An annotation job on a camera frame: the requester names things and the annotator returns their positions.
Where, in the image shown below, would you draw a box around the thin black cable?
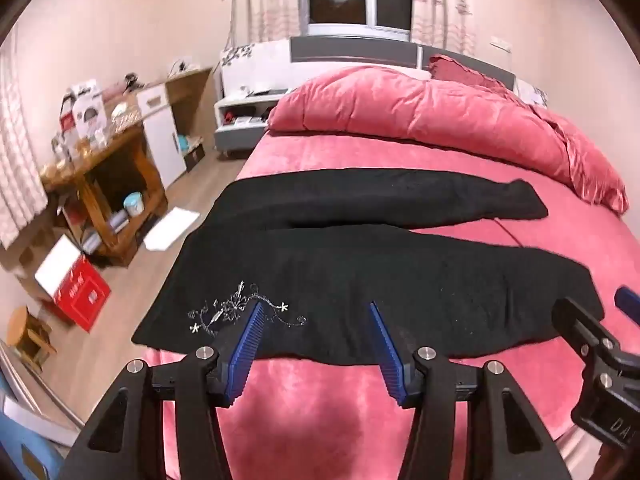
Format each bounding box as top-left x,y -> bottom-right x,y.
494,216 -> 524,249

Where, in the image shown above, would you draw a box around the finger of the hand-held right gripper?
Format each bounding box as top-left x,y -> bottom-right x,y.
616,286 -> 640,323
551,298 -> 626,376

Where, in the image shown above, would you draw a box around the grey headboard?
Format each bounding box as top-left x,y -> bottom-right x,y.
290,36 -> 517,88

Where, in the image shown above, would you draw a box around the small wooden stool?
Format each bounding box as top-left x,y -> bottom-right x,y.
7,306 -> 57,373

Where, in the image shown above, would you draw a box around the bed with pink sheet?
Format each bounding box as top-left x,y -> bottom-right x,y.
145,130 -> 640,480

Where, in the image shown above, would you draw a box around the wooden table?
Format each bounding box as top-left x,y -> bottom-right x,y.
40,125 -> 168,266

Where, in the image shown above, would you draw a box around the pink duvet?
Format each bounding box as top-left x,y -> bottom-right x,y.
267,66 -> 630,216

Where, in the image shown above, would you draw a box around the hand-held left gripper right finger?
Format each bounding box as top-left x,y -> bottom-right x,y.
369,301 -> 573,480

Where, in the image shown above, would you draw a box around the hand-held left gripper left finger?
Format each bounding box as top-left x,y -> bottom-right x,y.
62,301 -> 266,480

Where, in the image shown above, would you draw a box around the patterned curtain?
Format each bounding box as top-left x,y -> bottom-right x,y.
0,45 -> 48,248
410,0 -> 476,56
235,0 -> 313,43

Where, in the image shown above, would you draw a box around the white printed box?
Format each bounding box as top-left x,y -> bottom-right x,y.
60,79 -> 108,141

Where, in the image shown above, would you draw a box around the white floral headboard panel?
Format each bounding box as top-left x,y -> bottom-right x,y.
220,42 -> 292,106

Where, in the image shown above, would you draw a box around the pink pillow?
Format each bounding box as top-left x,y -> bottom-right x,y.
428,54 -> 516,92

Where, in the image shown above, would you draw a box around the white and grey nightstand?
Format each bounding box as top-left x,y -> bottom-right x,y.
215,87 -> 293,158

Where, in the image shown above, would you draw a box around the wooden desk with white cabinet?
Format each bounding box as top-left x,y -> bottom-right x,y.
135,67 -> 213,188

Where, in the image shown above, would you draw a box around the red cardboard box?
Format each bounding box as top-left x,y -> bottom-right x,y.
35,234 -> 112,333

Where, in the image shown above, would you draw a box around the blue plastic object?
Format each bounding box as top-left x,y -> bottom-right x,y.
0,375 -> 66,480

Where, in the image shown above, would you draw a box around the black pants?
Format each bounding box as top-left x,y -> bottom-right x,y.
131,167 -> 606,365

